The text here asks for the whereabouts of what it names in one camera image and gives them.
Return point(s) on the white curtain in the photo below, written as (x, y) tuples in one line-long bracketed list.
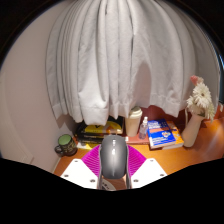
[(116, 56)]

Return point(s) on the dark grey computer mouse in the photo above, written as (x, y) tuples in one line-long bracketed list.
[(114, 156)]

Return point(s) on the dark mug green inside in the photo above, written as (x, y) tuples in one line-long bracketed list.
[(66, 145)]

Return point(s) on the clear spray bottle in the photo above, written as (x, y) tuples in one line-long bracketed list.
[(143, 128)]

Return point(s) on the cream ceramic jug vase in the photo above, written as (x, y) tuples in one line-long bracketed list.
[(192, 131)]

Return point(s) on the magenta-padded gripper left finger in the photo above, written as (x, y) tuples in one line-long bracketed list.
[(80, 171)]

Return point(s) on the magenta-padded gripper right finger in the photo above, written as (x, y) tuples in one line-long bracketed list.
[(148, 170)]

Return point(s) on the red-brown book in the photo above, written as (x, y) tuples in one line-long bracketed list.
[(135, 139)]

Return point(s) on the cream lidded tumbler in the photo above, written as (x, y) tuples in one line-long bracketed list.
[(132, 121)]

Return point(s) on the blue paperback book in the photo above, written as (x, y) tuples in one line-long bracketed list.
[(161, 135)]

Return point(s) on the white flower bouquet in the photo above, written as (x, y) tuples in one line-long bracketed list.
[(201, 96)]

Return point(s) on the yellow and black book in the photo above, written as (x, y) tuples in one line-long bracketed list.
[(100, 126)]

